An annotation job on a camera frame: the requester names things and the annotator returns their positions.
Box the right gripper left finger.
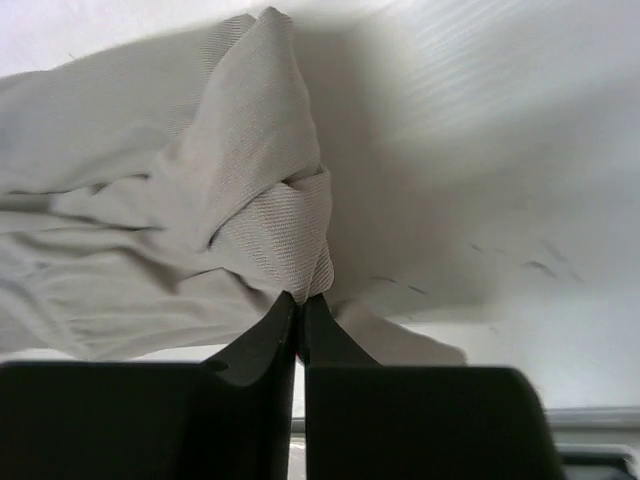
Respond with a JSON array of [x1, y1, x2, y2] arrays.
[[1, 294, 296, 479]]

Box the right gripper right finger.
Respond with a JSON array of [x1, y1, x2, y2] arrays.
[[299, 295, 564, 479]]

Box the grey trousers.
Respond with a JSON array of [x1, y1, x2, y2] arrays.
[[0, 5, 469, 366]]

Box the right aluminium rail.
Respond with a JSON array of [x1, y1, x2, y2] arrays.
[[546, 406, 639, 450]]

